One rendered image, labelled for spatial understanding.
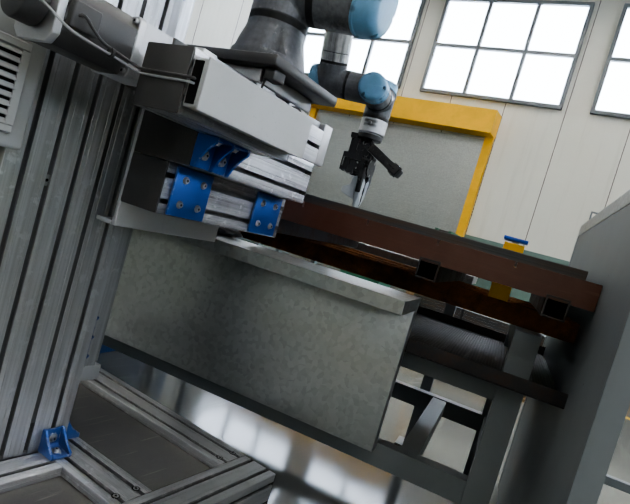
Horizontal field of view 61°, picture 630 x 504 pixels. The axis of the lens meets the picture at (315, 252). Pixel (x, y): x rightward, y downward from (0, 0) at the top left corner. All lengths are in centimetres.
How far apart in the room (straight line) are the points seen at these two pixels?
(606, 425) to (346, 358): 59
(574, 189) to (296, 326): 867
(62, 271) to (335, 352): 65
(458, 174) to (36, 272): 944
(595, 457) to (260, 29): 92
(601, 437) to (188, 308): 101
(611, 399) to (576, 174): 894
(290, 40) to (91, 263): 55
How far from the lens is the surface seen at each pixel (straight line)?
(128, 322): 162
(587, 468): 101
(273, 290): 138
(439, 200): 1015
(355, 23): 107
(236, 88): 78
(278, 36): 108
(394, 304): 112
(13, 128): 89
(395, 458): 146
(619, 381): 99
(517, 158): 1004
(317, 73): 149
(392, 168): 150
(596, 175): 983
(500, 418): 139
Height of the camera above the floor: 79
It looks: 3 degrees down
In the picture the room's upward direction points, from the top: 16 degrees clockwise
